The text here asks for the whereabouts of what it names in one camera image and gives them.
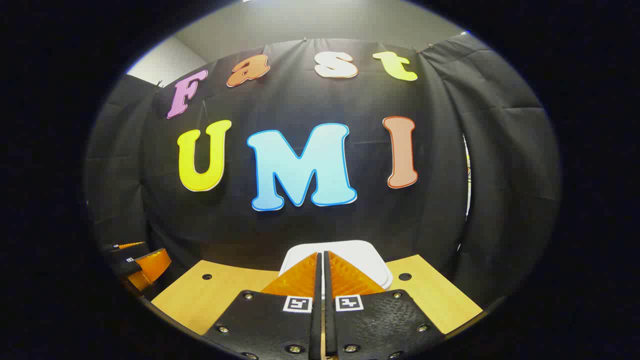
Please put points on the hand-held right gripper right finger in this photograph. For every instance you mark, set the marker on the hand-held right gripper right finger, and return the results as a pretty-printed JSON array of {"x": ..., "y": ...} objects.
[{"x": 330, "y": 325}]

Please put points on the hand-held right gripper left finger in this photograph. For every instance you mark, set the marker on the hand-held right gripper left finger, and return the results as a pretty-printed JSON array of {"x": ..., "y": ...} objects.
[{"x": 317, "y": 320}]

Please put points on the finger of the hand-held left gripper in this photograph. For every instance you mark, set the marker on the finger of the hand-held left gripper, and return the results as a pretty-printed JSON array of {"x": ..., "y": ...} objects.
[
  {"x": 125, "y": 247},
  {"x": 155, "y": 265}
]

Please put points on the white desktop garbage bin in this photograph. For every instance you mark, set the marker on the white desktop garbage bin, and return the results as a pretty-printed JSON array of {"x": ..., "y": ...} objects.
[{"x": 360, "y": 260}]

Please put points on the wooden desktop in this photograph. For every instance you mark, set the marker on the wooden desktop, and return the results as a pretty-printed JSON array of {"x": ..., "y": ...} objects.
[{"x": 200, "y": 300}]

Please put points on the black backdrop cloth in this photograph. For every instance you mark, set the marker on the black backdrop cloth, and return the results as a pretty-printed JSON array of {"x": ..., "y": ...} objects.
[{"x": 225, "y": 220}]

